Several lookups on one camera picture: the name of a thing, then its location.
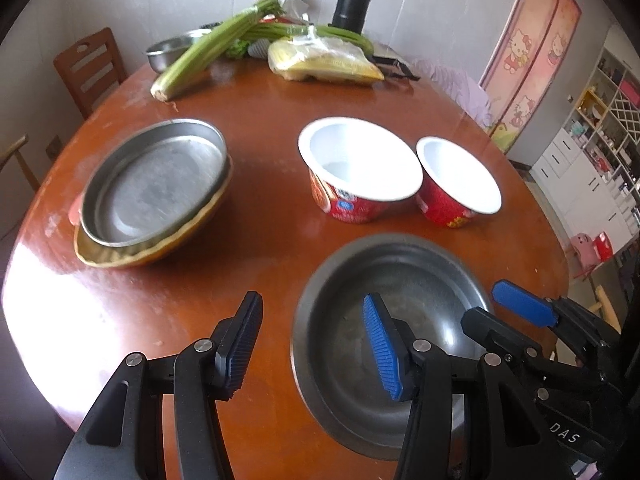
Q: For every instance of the wall socket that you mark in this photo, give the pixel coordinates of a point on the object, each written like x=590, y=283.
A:
x=54, y=146

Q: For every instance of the bundle of green stems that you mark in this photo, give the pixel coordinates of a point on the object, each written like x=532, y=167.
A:
x=345, y=35

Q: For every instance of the plastic bag of yellow food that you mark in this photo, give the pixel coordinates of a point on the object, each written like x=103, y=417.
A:
x=320, y=60

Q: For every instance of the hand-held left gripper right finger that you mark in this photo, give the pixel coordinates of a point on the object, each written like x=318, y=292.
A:
x=382, y=345

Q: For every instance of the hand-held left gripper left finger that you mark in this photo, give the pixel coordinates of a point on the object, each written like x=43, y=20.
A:
x=245, y=340

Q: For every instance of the steel basin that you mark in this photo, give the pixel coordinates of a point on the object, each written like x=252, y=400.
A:
x=162, y=55

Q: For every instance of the white shelf cabinet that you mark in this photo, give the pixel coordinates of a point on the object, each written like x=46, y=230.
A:
x=595, y=160

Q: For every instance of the steel bowl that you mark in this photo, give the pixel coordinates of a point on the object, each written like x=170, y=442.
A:
x=350, y=310

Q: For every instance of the black utensil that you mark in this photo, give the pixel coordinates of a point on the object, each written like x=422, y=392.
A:
x=395, y=66

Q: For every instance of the pink stool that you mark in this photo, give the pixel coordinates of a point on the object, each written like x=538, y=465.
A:
x=582, y=250

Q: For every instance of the large red paper bowl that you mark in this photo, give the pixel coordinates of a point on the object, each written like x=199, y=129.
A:
x=360, y=150

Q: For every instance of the white foam fruit net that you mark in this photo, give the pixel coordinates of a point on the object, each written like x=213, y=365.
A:
x=258, y=50

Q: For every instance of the red box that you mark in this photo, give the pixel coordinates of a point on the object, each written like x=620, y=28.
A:
x=602, y=246

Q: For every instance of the black thermos bottle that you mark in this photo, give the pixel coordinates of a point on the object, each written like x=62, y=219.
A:
x=351, y=5

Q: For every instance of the curved wooden chair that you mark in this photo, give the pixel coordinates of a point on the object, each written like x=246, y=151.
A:
x=607, y=307

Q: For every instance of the slatted wooden chair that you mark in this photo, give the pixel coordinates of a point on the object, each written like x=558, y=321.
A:
x=90, y=70

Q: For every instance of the small red paper bowl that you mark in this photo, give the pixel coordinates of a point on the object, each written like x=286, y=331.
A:
x=457, y=170

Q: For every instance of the yellow ribbed plate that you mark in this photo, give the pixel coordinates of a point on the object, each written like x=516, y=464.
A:
x=150, y=255

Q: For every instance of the celery bunch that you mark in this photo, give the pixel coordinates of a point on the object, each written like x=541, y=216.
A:
x=200, y=55

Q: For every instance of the wooden armchair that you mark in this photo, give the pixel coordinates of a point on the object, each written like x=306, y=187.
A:
x=20, y=160

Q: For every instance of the purple cloth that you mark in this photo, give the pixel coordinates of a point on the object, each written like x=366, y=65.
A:
x=460, y=90

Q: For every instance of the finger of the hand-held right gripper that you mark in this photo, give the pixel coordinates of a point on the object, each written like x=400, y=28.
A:
x=495, y=330
x=522, y=302

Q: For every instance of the round steel pan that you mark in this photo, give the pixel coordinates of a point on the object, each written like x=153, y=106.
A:
x=150, y=195

